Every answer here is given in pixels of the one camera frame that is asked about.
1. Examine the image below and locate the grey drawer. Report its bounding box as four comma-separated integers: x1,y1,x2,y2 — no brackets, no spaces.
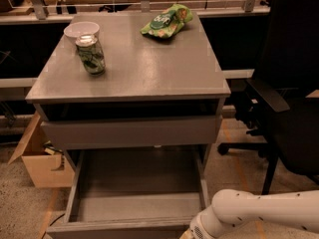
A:
47,145,209,239
41,116,222,150

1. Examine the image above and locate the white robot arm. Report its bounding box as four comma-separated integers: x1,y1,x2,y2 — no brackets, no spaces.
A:
179,189,319,239

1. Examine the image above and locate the grey drawer cabinet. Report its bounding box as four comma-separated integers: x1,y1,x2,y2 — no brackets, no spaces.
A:
25,11,231,171

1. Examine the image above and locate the closed grey top drawer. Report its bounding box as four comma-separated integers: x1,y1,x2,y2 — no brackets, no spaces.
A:
41,116,222,150

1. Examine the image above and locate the green snack bag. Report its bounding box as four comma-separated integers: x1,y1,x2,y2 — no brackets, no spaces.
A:
140,4,193,39

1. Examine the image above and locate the glass jar with green contents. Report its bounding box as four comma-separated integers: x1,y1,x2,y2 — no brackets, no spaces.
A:
76,34,106,76

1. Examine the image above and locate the white bowl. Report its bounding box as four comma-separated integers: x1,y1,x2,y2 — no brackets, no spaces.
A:
64,21,100,44

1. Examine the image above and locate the black office chair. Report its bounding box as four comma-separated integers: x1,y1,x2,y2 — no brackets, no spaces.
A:
217,0,319,194

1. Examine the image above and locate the cardboard box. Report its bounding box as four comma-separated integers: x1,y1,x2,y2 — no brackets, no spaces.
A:
8,113,75,188

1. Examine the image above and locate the black cable on floor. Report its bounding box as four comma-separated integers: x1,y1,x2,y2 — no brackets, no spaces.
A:
41,212,66,239

